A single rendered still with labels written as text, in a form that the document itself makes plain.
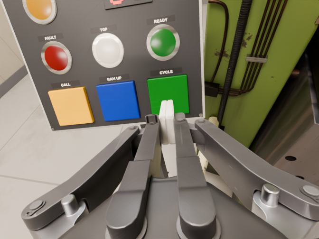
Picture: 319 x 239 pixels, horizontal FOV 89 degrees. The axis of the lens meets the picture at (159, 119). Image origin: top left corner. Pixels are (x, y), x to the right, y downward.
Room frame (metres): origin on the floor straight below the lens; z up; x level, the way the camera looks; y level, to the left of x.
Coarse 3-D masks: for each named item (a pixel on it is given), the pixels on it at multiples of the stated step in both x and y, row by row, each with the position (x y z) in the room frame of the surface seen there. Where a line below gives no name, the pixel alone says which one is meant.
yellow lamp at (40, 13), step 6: (30, 0) 0.36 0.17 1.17; (36, 0) 0.35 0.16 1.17; (42, 0) 0.35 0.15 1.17; (48, 0) 0.35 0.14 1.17; (30, 6) 0.35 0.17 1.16; (36, 6) 0.35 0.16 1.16; (42, 6) 0.35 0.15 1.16; (48, 6) 0.35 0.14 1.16; (30, 12) 0.35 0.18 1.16; (36, 12) 0.35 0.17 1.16; (42, 12) 0.34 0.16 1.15; (48, 12) 0.34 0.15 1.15; (42, 18) 0.34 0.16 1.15
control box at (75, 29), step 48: (0, 0) 0.37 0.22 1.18; (96, 0) 0.34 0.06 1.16; (144, 0) 0.32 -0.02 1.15; (192, 0) 0.30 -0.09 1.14; (144, 48) 0.29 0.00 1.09; (192, 48) 0.27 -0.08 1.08; (48, 96) 0.29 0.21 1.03; (96, 96) 0.26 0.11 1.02; (144, 96) 0.25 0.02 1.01; (192, 96) 0.23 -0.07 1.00
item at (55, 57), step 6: (48, 48) 0.32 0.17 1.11; (54, 48) 0.32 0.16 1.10; (60, 48) 0.32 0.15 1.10; (48, 54) 0.32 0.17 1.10; (54, 54) 0.31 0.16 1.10; (60, 54) 0.31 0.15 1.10; (48, 60) 0.31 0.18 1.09; (54, 60) 0.31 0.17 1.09; (60, 60) 0.31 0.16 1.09; (66, 60) 0.30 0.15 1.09; (54, 66) 0.30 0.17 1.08; (60, 66) 0.30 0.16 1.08
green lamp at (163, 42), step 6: (162, 30) 0.29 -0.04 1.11; (168, 30) 0.29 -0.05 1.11; (156, 36) 0.29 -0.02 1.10; (162, 36) 0.28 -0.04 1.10; (168, 36) 0.28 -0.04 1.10; (174, 36) 0.28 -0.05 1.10; (150, 42) 0.29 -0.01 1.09; (156, 42) 0.28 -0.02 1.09; (162, 42) 0.28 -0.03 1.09; (168, 42) 0.28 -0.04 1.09; (174, 42) 0.28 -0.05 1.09; (156, 48) 0.28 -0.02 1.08; (162, 48) 0.28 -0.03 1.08; (168, 48) 0.27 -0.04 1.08; (174, 48) 0.27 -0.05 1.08; (156, 54) 0.27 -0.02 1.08; (162, 54) 0.27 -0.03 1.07; (168, 54) 0.27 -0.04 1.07
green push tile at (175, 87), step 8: (152, 80) 0.25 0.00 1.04; (160, 80) 0.25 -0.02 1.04; (168, 80) 0.24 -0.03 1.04; (176, 80) 0.24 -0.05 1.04; (184, 80) 0.24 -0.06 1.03; (152, 88) 0.24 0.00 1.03; (160, 88) 0.24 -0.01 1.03; (168, 88) 0.24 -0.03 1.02; (176, 88) 0.23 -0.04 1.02; (184, 88) 0.23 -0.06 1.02; (152, 96) 0.24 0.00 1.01; (160, 96) 0.23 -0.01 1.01; (168, 96) 0.23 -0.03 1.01; (176, 96) 0.23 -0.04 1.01; (184, 96) 0.22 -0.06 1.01; (152, 104) 0.23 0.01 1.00; (160, 104) 0.23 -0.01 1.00; (176, 104) 0.22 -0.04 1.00; (184, 104) 0.22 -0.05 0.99; (152, 112) 0.22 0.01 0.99; (176, 112) 0.21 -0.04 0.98; (184, 112) 0.21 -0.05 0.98
